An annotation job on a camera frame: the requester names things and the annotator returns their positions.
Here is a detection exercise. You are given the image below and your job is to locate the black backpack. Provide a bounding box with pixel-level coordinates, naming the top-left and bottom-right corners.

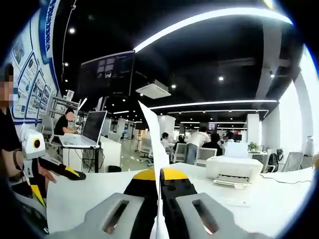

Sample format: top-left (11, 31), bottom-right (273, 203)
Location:
top-left (269, 153), bottom-right (280, 172)

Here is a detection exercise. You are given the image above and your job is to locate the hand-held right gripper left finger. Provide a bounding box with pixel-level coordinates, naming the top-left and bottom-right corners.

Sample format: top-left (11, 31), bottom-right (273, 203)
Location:
top-left (48, 168), bottom-right (160, 239)

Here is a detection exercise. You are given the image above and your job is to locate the black laptop cable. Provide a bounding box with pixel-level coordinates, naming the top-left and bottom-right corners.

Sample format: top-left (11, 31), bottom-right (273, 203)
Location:
top-left (74, 148), bottom-right (105, 172)

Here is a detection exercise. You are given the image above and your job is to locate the ceiling air conditioner unit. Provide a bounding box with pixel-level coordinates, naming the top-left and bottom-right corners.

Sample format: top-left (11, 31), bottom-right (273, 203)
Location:
top-left (136, 79), bottom-right (171, 99)

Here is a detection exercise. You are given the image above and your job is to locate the long curved ceiling light strip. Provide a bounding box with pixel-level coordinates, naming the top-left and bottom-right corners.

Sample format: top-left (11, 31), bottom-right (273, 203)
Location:
top-left (149, 99), bottom-right (277, 110)
top-left (133, 7), bottom-right (292, 52)

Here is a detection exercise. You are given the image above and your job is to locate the metal shelf rack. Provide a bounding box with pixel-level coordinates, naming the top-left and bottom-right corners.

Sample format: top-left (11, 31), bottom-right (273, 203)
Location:
top-left (49, 96), bottom-right (82, 120)

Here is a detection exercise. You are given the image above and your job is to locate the person's black shirt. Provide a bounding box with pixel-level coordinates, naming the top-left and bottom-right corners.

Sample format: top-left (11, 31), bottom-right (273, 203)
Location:
top-left (0, 107), bottom-right (22, 153)

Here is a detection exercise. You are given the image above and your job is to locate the white side desk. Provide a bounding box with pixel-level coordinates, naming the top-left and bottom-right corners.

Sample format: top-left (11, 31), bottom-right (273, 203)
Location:
top-left (61, 135), bottom-right (122, 174)

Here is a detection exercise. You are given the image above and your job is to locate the black printer cable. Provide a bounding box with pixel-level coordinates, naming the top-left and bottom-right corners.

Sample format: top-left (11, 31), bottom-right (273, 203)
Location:
top-left (259, 173), bottom-right (314, 185)

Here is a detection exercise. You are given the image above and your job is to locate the open silver laptop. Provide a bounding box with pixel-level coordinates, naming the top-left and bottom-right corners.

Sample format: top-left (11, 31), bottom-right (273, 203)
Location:
top-left (58, 111), bottom-right (108, 149)

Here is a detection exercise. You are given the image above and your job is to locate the white cylindrical appliance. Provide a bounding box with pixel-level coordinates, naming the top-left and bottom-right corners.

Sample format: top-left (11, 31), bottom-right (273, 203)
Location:
top-left (305, 136), bottom-right (315, 155)

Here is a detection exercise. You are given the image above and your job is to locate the person's left hand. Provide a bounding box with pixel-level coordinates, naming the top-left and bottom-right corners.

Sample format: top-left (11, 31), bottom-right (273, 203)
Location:
top-left (37, 164), bottom-right (57, 184)

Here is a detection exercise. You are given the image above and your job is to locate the black laptop stand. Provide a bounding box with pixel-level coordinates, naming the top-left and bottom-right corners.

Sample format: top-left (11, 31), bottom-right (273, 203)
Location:
top-left (93, 146), bottom-right (102, 173)

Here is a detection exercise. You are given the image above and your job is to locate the white printer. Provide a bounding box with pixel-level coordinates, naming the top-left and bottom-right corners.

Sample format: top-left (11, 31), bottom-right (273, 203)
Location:
top-left (206, 141), bottom-right (264, 187)

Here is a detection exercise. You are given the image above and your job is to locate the white table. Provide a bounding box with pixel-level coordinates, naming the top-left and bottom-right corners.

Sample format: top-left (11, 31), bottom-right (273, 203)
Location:
top-left (149, 161), bottom-right (315, 239)

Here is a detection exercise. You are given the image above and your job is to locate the white mesh office chair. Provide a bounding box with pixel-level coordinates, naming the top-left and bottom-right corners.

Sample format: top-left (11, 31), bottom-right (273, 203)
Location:
top-left (41, 116), bottom-right (62, 147)
top-left (139, 138), bottom-right (153, 160)
top-left (173, 143), bottom-right (187, 162)
top-left (286, 151), bottom-right (305, 172)
top-left (196, 147), bottom-right (217, 166)

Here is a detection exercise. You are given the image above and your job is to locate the blue white wall display board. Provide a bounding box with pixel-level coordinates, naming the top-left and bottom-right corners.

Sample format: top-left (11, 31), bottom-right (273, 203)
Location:
top-left (11, 0), bottom-right (60, 125)

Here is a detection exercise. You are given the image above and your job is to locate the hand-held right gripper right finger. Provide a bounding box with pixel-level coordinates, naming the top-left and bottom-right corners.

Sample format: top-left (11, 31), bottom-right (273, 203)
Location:
top-left (160, 168), bottom-right (265, 239)

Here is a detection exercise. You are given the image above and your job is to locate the large black monitor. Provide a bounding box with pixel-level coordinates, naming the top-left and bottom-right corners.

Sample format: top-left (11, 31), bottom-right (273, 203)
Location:
top-left (79, 51), bottom-right (135, 98)

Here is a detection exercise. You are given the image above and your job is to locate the single printing paper sheet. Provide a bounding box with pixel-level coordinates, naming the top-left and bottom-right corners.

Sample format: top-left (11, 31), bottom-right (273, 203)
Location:
top-left (138, 101), bottom-right (173, 239)

